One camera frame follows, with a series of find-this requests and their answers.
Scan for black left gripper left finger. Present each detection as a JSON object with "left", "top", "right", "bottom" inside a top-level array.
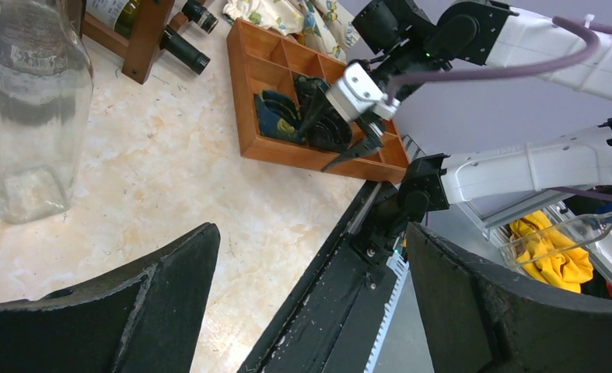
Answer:
[{"left": 0, "top": 223, "right": 221, "bottom": 372}]

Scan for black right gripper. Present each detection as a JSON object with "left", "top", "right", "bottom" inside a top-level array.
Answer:
[{"left": 299, "top": 87, "right": 386, "bottom": 172}]

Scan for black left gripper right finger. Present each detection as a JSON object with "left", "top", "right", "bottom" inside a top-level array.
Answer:
[{"left": 406, "top": 223, "right": 612, "bottom": 372}]

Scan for dark green wine bottle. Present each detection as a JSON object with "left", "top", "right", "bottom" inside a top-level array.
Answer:
[{"left": 86, "top": 0, "right": 212, "bottom": 76}]

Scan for square clear glass bottle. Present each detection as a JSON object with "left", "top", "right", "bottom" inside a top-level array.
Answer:
[{"left": 0, "top": 1, "right": 93, "bottom": 224}]

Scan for clear whisky bottle black label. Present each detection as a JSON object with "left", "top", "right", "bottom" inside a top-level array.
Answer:
[{"left": 181, "top": 0, "right": 219, "bottom": 34}]

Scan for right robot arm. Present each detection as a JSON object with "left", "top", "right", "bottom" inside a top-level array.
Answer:
[{"left": 393, "top": 1, "right": 612, "bottom": 223}]

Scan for clear bottle off table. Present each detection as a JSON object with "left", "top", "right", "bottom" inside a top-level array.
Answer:
[{"left": 499, "top": 211, "right": 612, "bottom": 267}]

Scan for wooden wine rack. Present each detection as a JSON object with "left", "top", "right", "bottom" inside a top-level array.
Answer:
[{"left": 65, "top": 0, "right": 219, "bottom": 85}]

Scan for rolled dark striped tie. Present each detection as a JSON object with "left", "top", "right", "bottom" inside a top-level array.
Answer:
[{"left": 306, "top": 113, "right": 353, "bottom": 153}]

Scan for rolled green patterned tie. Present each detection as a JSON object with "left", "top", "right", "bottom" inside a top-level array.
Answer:
[{"left": 293, "top": 75, "right": 330, "bottom": 114}]

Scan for rolled dark patterned tie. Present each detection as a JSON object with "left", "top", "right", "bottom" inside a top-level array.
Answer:
[{"left": 254, "top": 90, "right": 306, "bottom": 145}]

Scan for yellow cloth off table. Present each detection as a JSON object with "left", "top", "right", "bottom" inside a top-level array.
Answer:
[{"left": 509, "top": 211, "right": 593, "bottom": 294}]

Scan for dinosaur print cloth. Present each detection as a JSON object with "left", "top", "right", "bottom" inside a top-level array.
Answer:
[{"left": 222, "top": 0, "right": 360, "bottom": 63}]

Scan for wooden compartment tray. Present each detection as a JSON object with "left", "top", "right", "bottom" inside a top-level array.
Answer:
[{"left": 226, "top": 19, "right": 409, "bottom": 183}]

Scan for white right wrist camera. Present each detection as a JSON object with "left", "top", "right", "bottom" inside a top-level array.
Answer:
[{"left": 325, "top": 62, "right": 401, "bottom": 122}]

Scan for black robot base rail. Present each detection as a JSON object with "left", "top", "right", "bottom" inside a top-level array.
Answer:
[{"left": 239, "top": 181, "right": 409, "bottom": 372}]

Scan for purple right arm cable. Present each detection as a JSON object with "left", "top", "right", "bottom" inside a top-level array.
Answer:
[{"left": 385, "top": 15, "right": 612, "bottom": 104}]

